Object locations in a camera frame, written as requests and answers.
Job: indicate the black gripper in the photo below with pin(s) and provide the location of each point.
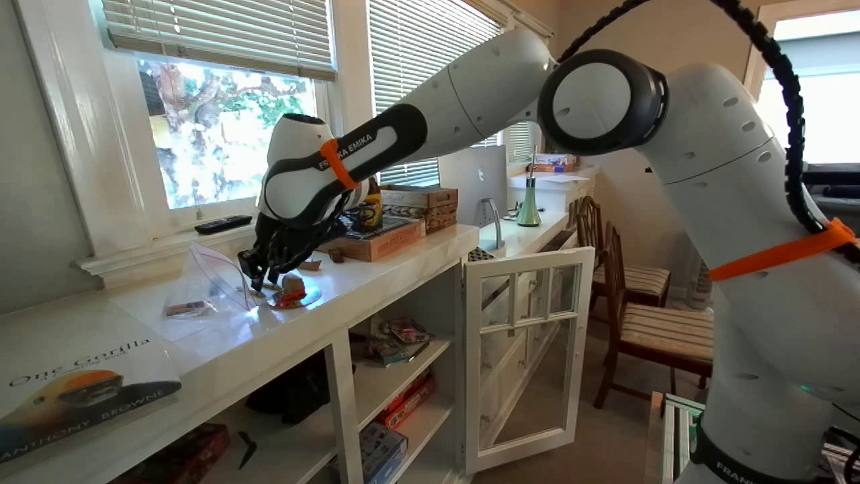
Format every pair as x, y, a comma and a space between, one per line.
280, 246

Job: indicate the clear plastic bag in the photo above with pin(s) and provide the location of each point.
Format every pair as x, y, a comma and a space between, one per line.
208, 287

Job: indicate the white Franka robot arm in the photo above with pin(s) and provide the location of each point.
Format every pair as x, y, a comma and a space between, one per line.
786, 273

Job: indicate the black remote on sill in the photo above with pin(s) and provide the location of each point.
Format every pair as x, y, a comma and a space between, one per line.
221, 225

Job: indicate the wooden box with book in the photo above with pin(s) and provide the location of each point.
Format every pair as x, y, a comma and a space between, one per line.
382, 242

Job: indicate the black bag on shelf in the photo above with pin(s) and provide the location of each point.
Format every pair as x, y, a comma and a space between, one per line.
294, 393

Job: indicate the white shelf unit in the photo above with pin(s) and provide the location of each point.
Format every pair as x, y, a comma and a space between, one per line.
217, 363

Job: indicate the books on middle shelf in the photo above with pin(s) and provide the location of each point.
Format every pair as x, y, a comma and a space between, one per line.
387, 342

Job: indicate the crayon box yellow green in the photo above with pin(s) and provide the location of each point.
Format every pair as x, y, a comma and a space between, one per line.
372, 209

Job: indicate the wooden crate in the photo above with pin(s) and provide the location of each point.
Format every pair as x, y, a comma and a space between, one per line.
437, 209

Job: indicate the large book with bird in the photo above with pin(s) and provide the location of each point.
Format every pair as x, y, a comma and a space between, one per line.
74, 373

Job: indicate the window blind left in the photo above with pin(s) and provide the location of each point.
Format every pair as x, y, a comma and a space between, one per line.
282, 35

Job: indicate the silver computer monitor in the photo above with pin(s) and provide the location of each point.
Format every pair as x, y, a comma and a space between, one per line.
480, 178

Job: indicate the green bottle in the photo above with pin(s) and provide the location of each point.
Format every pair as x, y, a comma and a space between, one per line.
530, 212

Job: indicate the wooden chair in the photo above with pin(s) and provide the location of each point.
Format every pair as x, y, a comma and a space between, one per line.
643, 283
680, 341

